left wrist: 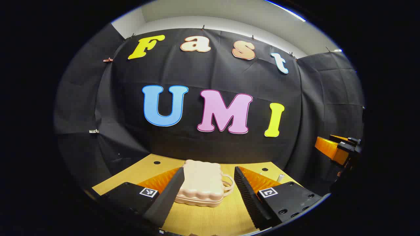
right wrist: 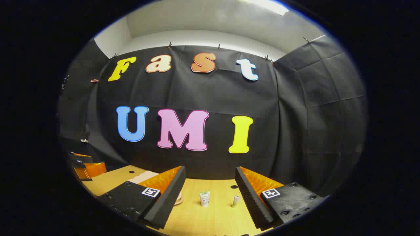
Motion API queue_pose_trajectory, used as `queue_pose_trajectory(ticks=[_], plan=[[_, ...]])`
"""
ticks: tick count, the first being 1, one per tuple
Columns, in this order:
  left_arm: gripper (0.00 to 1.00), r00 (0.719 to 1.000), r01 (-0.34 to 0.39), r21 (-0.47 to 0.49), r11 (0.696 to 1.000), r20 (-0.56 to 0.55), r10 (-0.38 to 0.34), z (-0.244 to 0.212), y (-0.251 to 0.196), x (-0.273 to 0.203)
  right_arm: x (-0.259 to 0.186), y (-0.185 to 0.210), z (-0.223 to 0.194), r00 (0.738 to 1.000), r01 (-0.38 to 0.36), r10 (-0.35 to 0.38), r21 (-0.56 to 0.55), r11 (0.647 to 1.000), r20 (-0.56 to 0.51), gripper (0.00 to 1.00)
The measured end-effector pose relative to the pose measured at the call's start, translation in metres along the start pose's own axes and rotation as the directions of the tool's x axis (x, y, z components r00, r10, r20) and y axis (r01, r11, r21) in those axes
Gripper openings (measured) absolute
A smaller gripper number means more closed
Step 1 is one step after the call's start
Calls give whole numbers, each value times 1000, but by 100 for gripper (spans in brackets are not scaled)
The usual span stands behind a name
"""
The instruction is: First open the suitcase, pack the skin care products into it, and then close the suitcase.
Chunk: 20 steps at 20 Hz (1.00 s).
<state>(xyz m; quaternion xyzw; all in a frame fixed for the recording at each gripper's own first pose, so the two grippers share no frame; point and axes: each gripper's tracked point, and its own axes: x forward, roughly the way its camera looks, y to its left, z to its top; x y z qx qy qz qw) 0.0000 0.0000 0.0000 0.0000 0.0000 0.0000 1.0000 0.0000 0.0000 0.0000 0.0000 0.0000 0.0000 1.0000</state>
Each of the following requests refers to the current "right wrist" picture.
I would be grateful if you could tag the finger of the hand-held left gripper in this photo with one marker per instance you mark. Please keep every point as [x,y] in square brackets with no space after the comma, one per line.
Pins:
[93,169]
[82,159]

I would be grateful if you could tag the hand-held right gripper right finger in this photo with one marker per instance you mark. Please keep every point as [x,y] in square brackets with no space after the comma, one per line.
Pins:
[251,200]

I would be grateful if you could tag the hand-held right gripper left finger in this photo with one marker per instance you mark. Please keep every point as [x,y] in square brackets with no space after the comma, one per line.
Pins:
[167,200]

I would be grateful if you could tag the white tube with green cap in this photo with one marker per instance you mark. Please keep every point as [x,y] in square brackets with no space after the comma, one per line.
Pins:
[235,201]

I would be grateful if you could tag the pink suitcase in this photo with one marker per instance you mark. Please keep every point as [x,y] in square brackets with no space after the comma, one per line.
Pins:
[144,177]

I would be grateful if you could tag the white tube with green label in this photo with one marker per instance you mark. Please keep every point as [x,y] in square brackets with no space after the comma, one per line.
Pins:
[204,198]

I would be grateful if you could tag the ceiling light panel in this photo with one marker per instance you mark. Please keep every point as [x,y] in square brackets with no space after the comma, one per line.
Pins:
[272,6]

